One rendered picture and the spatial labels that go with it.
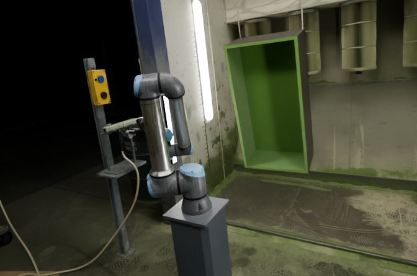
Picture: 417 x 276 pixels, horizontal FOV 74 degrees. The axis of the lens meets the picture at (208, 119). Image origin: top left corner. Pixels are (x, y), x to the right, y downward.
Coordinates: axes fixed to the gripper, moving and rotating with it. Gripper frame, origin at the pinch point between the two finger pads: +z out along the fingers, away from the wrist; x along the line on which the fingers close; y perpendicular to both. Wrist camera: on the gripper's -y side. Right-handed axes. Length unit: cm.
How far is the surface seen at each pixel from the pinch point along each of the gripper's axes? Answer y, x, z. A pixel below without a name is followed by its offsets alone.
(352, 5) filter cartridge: -83, 195, -135
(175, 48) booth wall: -59, 78, 6
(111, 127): -4.2, -8.4, 8.3
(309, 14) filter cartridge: -82, 199, -92
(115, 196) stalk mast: 56, -3, 26
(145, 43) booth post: -64, 46, 14
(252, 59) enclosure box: -41, 113, -56
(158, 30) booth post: -74, 56, 6
